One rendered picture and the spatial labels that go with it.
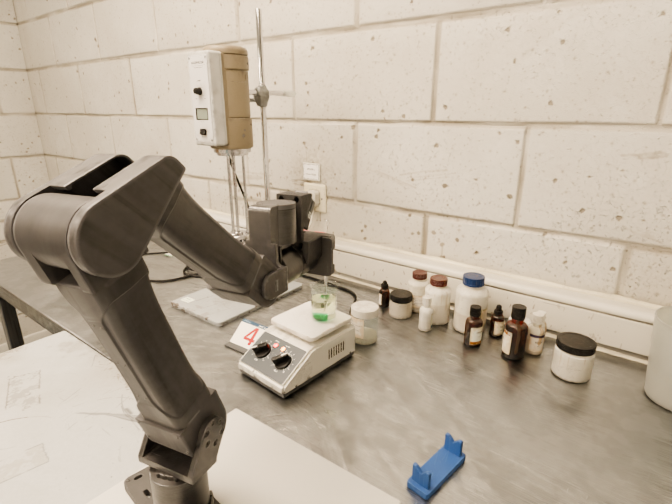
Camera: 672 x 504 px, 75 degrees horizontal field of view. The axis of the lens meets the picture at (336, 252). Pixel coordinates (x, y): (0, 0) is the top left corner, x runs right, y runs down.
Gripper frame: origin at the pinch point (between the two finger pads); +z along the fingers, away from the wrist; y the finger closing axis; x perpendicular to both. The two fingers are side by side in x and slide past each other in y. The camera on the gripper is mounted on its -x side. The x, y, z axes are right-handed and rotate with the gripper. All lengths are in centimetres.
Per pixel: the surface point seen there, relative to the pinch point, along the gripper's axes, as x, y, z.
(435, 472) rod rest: 24.8, -26.0, -20.3
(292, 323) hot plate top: 16.2, 5.5, -3.1
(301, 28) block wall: -47, 30, 48
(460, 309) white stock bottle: 18.0, -22.8, 23.0
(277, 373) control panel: 21.8, 3.7, -11.9
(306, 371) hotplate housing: 22.0, -0.4, -8.8
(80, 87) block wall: -36, 166, 83
